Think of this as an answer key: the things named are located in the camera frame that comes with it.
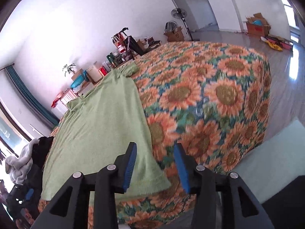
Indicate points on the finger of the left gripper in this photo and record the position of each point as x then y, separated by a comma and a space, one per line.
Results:
29, 194

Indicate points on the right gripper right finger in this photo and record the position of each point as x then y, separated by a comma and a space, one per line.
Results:
239, 206

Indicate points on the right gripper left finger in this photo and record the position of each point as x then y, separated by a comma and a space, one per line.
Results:
69, 206

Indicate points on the green knit shirt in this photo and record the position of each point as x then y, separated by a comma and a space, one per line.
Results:
97, 128

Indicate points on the white grey garment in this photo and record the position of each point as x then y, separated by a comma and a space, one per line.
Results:
18, 167

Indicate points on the black garment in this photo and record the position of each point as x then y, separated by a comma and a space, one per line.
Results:
41, 150

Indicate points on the teal curtain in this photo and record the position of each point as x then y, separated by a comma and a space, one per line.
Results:
47, 117

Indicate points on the pink ribbed suitcase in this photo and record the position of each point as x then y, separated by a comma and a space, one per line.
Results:
68, 96

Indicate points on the sunflower pattern bedspread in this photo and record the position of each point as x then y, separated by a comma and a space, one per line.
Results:
213, 98

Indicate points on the teal basin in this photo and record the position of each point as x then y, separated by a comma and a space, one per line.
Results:
78, 81

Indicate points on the potted green plant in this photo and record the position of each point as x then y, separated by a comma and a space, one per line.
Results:
69, 69

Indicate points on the cream plastic bucket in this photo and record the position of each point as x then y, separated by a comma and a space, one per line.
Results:
94, 74

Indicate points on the red tin can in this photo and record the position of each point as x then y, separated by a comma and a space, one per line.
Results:
103, 71

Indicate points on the open cardboard box far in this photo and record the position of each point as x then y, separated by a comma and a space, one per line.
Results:
257, 25

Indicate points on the brown cardboard box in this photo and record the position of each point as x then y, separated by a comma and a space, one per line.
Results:
175, 36

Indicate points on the black standing fan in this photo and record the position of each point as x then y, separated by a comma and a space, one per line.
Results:
181, 14

